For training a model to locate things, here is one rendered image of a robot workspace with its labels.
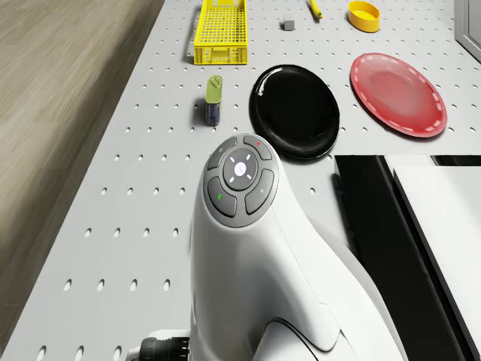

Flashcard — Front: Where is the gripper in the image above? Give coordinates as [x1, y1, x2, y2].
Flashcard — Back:
[126, 329, 192, 361]

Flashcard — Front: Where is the flat-sided can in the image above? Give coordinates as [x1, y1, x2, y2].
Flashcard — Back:
[204, 74, 224, 127]

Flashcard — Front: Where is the yellow bowl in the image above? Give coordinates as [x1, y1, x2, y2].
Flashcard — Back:
[347, 0, 382, 34]

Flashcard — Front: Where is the black stove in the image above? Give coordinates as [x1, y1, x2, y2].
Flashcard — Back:
[334, 154, 481, 361]

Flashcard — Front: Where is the yellow basket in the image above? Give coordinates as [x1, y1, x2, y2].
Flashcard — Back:
[192, 0, 250, 66]

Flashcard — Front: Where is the red plate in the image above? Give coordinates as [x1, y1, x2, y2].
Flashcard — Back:
[349, 52, 449, 138]

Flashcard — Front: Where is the white cabinet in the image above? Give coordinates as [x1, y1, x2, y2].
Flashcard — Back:
[453, 0, 481, 64]

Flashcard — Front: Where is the banana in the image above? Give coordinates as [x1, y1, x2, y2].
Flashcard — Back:
[307, 0, 325, 21]

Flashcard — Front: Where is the black plate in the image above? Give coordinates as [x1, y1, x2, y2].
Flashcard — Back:
[249, 64, 341, 160]

